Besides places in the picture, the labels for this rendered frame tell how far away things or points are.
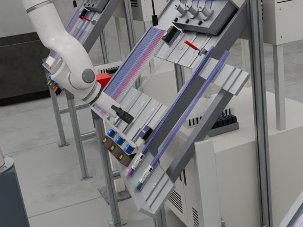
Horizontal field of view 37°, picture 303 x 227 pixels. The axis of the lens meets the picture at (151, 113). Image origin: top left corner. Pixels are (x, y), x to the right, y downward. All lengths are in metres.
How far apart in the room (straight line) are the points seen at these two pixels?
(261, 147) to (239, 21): 0.53
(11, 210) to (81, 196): 1.20
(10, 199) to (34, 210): 1.16
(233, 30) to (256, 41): 0.10
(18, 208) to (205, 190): 0.77
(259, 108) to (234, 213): 0.48
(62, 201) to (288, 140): 1.57
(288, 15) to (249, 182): 0.72
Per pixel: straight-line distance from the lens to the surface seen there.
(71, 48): 1.45
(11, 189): 1.83
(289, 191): 2.16
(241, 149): 1.92
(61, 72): 1.49
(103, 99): 1.54
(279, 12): 1.89
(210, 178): 1.46
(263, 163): 1.95
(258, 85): 1.83
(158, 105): 1.79
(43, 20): 1.50
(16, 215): 1.88
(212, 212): 1.52
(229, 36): 1.76
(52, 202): 3.04
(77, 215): 2.81
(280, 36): 1.90
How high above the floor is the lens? 1.38
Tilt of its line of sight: 19 degrees down
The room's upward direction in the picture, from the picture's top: 8 degrees counter-clockwise
